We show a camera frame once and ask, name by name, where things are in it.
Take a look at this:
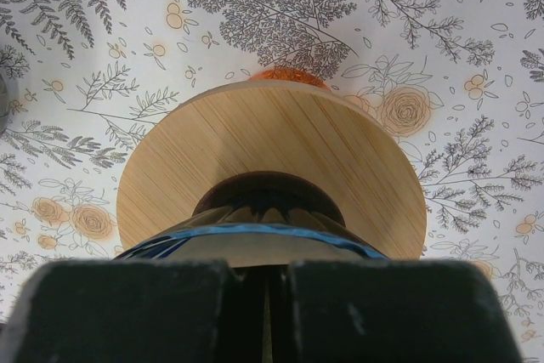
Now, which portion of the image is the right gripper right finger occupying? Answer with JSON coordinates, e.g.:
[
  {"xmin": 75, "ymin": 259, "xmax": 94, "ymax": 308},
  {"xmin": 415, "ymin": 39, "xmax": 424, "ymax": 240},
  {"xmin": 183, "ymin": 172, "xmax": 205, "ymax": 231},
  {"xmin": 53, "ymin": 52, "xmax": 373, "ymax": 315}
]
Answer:
[{"xmin": 270, "ymin": 260, "xmax": 521, "ymax": 362}]

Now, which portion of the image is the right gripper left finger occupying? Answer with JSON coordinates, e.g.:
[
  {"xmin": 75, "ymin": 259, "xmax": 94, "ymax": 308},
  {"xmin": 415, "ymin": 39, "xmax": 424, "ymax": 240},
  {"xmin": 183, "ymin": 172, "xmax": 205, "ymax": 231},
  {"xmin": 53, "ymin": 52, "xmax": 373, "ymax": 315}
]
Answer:
[{"xmin": 1, "ymin": 260, "xmax": 262, "ymax": 362}]

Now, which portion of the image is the orange glass carafe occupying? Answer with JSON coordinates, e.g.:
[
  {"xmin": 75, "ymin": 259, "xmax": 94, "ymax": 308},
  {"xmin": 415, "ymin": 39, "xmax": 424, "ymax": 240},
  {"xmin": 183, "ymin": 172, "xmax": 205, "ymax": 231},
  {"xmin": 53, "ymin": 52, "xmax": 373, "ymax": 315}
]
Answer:
[{"xmin": 250, "ymin": 67, "xmax": 330, "ymax": 91}]

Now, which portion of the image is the floral tablecloth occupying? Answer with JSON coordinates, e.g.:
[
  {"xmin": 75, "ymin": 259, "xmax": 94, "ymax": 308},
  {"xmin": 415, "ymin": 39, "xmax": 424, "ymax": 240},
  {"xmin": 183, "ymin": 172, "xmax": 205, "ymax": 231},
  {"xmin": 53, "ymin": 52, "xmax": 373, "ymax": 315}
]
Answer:
[{"xmin": 1, "ymin": 0, "xmax": 543, "ymax": 362}]

